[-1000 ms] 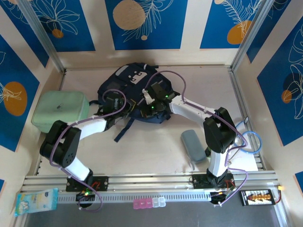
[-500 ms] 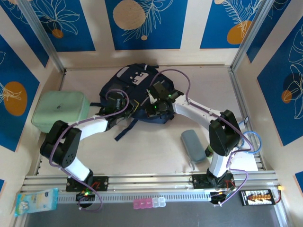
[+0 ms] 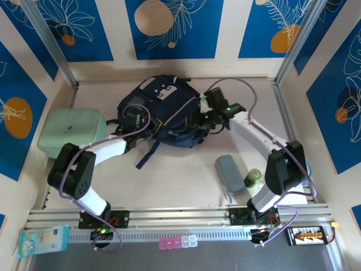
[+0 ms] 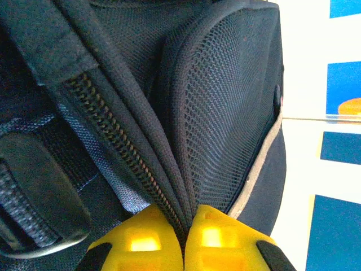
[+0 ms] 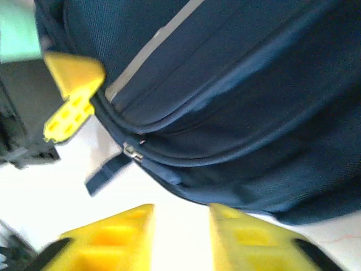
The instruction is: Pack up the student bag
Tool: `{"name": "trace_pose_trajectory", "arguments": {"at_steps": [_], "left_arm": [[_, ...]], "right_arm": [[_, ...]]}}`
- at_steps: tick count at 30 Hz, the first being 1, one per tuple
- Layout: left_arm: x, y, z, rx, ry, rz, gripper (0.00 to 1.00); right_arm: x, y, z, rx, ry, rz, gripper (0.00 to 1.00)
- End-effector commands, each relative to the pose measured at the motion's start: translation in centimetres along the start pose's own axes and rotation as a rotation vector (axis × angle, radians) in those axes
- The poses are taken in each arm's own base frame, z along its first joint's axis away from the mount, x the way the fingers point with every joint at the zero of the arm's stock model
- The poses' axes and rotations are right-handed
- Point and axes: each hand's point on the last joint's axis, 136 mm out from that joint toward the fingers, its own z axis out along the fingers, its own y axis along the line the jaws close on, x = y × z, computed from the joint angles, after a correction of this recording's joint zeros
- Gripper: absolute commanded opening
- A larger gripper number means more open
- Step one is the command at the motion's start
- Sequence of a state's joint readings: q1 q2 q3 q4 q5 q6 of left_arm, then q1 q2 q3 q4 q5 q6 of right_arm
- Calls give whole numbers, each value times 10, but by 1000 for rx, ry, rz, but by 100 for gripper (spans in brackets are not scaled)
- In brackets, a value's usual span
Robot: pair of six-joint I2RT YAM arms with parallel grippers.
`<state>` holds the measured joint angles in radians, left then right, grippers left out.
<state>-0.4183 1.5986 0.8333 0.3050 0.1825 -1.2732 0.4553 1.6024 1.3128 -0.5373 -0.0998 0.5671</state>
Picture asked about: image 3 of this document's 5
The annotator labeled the mint green zip pouch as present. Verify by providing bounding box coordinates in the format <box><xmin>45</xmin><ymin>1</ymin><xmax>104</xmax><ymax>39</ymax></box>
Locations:
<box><xmin>37</xmin><ymin>108</ymin><xmax>108</xmax><ymax>160</ymax></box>

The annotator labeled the grey slotted cable duct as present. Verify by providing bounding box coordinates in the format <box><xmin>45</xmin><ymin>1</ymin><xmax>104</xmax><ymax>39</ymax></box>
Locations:
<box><xmin>67</xmin><ymin>228</ymin><xmax>253</xmax><ymax>243</ymax></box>

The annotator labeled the blue floral wall panel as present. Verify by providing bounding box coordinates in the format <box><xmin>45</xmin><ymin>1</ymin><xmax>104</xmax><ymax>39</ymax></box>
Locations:
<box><xmin>238</xmin><ymin>0</ymin><xmax>321</xmax><ymax>59</ymax></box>
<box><xmin>0</xmin><ymin>5</ymin><xmax>60</xmax><ymax>82</ymax></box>
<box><xmin>293</xmin><ymin>0</ymin><xmax>361</xmax><ymax>76</ymax></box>
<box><xmin>125</xmin><ymin>0</ymin><xmax>224</xmax><ymax>60</ymax></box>
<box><xmin>0</xmin><ymin>41</ymin><xmax>48</xmax><ymax>182</ymax></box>
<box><xmin>35</xmin><ymin>0</ymin><xmax>115</xmax><ymax>63</ymax></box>
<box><xmin>306</xmin><ymin>21</ymin><xmax>361</xmax><ymax>175</ymax></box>

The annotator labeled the aluminium back rail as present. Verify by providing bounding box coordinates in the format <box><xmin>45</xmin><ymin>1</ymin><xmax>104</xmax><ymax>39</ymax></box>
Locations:
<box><xmin>76</xmin><ymin>77</ymin><xmax>279</xmax><ymax>85</ymax></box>

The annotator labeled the aluminium side rail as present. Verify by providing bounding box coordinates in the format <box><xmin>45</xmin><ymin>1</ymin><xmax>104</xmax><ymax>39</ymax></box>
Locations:
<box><xmin>41</xmin><ymin>83</ymin><xmax>80</xmax><ymax>210</ymax></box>
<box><xmin>272</xmin><ymin>80</ymin><xmax>315</xmax><ymax>203</ymax></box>

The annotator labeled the light blue tissue packet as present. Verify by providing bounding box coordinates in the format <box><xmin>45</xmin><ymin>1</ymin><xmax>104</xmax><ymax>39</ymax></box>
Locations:
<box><xmin>17</xmin><ymin>224</ymin><xmax>71</xmax><ymax>259</ymax></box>

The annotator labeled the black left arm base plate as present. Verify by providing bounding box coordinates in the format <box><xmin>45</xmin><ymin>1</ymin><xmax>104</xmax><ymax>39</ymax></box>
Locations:
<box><xmin>78</xmin><ymin>209</ymin><xmax>130</xmax><ymax>229</ymax></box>

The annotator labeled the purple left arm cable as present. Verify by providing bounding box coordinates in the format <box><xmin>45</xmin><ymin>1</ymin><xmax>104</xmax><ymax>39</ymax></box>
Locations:
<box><xmin>58</xmin><ymin>104</ymin><xmax>152</xmax><ymax>253</ymax></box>

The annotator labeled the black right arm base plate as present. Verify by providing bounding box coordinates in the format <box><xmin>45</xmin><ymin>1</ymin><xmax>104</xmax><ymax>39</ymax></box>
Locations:
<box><xmin>230</xmin><ymin>207</ymin><xmax>281</xmax><ymax>226</ymax></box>

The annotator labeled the aluminium frame post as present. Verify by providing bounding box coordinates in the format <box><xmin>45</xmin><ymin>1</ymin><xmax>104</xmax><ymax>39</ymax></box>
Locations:
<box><xmin>21</xmin><ymin>0</ymin><xmax>80</xmax><ymax>87</ymax></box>
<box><xmin>275</xmin><ymin>0</ymin><xmax>329</xmax><ymax>85</ymax></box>

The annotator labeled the yellow connector with red wire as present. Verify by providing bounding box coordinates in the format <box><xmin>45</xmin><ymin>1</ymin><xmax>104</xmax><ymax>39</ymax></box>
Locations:
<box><xmin>324</xmin><ymin>222</ymin><xmax>339</xmax><ymax>243</ymax></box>

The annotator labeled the black controller board with LEDs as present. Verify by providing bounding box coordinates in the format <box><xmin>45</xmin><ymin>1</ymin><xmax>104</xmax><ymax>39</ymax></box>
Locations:
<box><xmin>90</xmin><ymin>227</ymin><xmax>113</xmax><ymax>241</ymax></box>
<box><xmin>250</xmin><ymin>227</ymin><xmax>276</xmax><ymax>243</ymax></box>

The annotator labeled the green bottle orange cap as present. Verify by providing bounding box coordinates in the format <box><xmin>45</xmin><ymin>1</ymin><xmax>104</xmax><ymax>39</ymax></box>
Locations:
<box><xmin>244</xmin><ymin>168</ymin><xmax>262</xmax><ymax>189</ymax></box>

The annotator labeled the black power distribution board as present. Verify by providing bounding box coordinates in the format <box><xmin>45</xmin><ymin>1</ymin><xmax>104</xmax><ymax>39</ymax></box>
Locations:
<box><xmin>286</xmin><ymin>225</ymin><xmax>328</xmax><ymax>247</ymax></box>

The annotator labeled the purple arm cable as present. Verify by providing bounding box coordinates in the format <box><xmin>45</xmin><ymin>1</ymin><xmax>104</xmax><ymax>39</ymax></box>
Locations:
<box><xmin>58</xmin><ymin>104</ymin><xmax>152</xmax><ymax>253</ymax></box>
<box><xmin>210</xmin><ymin>77</ymin><xmax>318</xmax><ymax>248</ymax></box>

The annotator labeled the grey glasses case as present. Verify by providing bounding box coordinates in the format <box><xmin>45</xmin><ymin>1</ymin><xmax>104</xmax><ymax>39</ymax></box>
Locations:
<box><xmin>215</xmin><ymin>154</ymin><xmax>246</xmax><ymax>195</ymax></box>

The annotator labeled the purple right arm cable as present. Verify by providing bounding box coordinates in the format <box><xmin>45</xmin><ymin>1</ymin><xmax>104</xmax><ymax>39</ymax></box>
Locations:
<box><xmin>210</xmin><ymin>77</ymin><xmax>318</xmax><ymax>248</ymax></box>

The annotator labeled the navy blue backpack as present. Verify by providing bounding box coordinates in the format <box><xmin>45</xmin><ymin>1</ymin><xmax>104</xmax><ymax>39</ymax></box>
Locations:
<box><xmin>105</xmin><ymin>74</ymin><xmax>218</xmax><ymax>170</ymax></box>

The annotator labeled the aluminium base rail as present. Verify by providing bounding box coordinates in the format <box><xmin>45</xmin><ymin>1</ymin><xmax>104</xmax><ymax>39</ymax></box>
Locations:
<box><xmin>24</xmin><ymin>207</ymin><xmax>335</xmax><ymax>231</ymax></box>

